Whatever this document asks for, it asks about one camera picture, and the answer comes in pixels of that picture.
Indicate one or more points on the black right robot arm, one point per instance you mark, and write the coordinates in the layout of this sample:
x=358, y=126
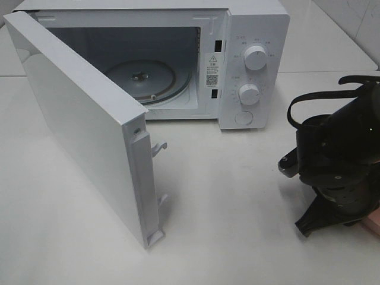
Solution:
x=338, y=156

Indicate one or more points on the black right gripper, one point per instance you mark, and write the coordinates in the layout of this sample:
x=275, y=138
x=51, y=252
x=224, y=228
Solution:
x=342, y=205

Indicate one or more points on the glass microwave turntable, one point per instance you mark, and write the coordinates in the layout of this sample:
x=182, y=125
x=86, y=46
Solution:
x=150, y=81

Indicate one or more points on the white round knob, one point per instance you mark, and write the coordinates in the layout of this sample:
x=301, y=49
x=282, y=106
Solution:
x=255, y=57
x=249, y=94

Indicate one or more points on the white microwave oven body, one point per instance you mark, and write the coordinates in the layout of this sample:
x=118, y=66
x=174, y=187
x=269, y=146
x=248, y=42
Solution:
x=208, y=37

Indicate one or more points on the white round door button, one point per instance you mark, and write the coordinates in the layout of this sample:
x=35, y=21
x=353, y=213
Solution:
x=244, y=118

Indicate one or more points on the pink round plate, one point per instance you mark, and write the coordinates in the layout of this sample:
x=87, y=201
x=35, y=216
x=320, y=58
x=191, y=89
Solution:
x=371, y=222

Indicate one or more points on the white microwave door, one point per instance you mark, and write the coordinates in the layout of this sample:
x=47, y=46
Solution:
x=100, y=126

